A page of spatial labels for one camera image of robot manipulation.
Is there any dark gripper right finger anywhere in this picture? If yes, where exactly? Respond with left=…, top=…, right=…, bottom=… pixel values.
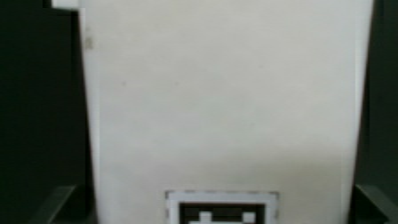
left=354, top=185, right=398, bottom=224

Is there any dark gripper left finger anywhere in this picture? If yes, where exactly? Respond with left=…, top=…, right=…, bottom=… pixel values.
left=27, top=186, right=77, bottom=224

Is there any white cabinet top box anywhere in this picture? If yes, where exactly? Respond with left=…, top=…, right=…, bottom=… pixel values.
left=50, top=0, right=375, bottom=224

